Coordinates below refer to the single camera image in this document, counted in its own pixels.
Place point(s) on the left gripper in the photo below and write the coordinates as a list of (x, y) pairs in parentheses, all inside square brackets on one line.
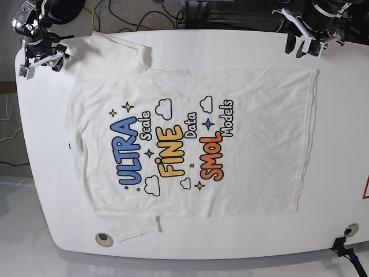
[(318, 23)]

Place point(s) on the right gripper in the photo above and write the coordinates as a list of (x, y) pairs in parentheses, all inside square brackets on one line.
[(45, 53)]

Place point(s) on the white printed T-shirt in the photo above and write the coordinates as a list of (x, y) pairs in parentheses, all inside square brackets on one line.
[(193, 143)]

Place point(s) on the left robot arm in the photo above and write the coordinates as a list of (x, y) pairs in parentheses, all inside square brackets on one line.
[(354, 20)]

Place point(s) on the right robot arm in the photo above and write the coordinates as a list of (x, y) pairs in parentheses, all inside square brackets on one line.
[(32, 22)]

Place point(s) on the round black stand base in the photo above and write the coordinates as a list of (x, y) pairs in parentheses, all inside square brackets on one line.
[(67, 10)]

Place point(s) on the red warning sticker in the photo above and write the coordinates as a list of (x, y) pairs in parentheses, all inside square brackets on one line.
[(366, 190)]

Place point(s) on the left table grommet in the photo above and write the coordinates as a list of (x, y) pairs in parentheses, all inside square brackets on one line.
[(104, 240)]

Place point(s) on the table grommet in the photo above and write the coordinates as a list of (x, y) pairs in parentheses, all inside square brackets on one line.
[(351, 230), (104, 240)]

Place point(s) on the right table grommet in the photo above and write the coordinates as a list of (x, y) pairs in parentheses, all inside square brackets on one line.
[(351, 230)]

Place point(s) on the black table clamp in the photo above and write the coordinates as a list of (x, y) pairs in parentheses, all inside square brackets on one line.
[(349, 253)]

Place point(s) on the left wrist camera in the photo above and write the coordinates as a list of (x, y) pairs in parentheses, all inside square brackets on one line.
[(316, 48)]

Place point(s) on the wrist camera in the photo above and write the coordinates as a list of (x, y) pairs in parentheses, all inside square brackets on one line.
[(26, 72), (316, 48)]

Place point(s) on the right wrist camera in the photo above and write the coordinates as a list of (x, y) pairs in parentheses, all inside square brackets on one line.
[(26, 72)]

